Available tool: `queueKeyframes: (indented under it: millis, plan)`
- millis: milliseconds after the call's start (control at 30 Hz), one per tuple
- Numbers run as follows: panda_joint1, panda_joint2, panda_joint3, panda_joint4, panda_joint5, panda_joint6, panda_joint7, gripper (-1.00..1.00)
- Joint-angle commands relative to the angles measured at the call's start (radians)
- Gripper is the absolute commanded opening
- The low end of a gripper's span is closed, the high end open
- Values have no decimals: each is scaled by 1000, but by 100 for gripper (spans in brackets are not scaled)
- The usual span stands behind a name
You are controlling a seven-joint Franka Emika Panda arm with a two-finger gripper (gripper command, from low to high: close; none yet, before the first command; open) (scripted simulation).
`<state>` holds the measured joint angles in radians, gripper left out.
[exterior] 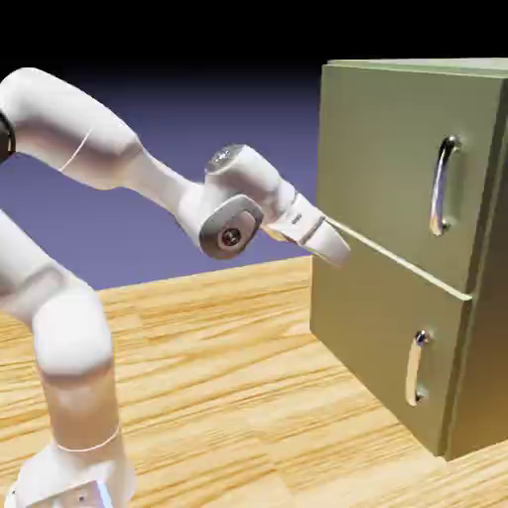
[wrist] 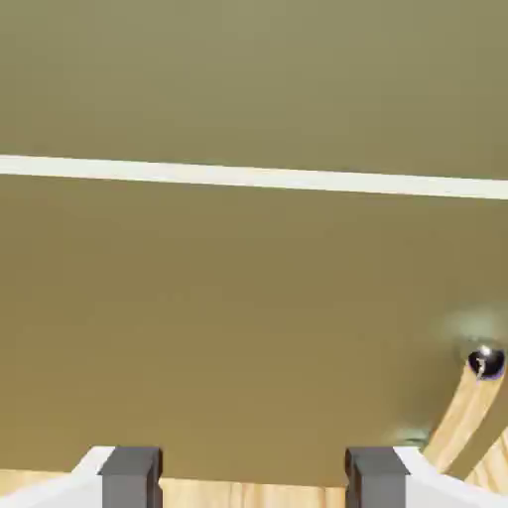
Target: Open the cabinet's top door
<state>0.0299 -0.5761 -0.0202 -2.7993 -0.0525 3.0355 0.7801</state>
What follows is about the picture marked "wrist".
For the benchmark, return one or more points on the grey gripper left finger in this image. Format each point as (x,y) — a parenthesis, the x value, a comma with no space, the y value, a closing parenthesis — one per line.
(129,480)

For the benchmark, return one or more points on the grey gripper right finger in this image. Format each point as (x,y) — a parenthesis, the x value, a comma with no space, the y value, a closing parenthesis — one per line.
(377,480)

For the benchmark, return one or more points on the olive cabinet door front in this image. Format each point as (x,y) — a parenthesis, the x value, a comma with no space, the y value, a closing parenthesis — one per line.
(238,79)
(206,317)

